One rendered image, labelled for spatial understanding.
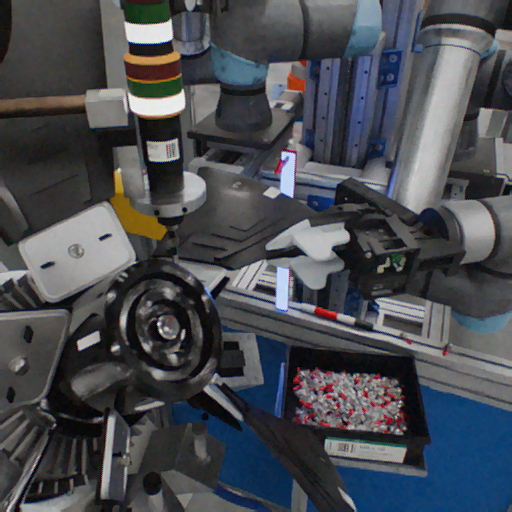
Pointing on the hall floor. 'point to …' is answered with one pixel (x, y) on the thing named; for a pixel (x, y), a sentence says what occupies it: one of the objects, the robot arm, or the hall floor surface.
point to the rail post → (163, 417)
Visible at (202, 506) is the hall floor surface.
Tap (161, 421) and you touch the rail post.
